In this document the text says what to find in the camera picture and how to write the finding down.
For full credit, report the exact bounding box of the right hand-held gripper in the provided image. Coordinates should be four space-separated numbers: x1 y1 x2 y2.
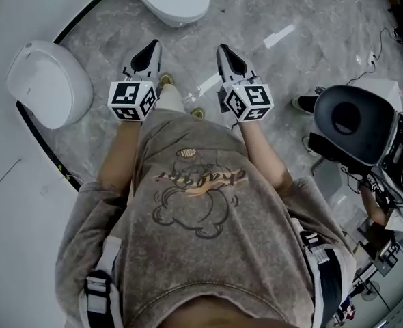
216 44 275 123

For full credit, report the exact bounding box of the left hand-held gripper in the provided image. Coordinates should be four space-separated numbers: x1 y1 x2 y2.
107 39 163 123

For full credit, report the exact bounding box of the person's right forearm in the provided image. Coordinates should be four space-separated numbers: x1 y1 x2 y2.
236 119 294 197

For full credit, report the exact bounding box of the another person's forearm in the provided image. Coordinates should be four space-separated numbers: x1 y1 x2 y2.
359 182 395 226

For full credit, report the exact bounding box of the person's left forearm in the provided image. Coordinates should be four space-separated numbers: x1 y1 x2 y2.
96 117 145 197

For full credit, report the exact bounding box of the white toilet body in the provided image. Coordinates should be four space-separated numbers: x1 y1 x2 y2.
143 0 210 29
15 42 94 131

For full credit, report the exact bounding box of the person's left leg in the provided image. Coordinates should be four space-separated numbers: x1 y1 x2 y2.
154 83 186 113

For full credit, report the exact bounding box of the white floor box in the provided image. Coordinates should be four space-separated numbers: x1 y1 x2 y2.
346 77 403 113

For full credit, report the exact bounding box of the person's grey printed t-shirt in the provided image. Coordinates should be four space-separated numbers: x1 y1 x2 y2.
54 107 357 328

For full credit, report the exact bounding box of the small floor fan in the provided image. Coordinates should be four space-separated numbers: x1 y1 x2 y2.
360 279 382 302

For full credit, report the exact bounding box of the black floor cable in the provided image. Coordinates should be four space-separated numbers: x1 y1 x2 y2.
346 27 401 85

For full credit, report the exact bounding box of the grey right backpack strap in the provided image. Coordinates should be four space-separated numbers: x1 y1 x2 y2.
298 230 343 326

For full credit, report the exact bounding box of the grey backpack strap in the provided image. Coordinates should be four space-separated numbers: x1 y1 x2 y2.
298 230 343 326
83 236 123 328

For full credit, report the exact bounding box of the grey left backpack strap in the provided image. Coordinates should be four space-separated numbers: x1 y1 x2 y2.
83 236 123 328

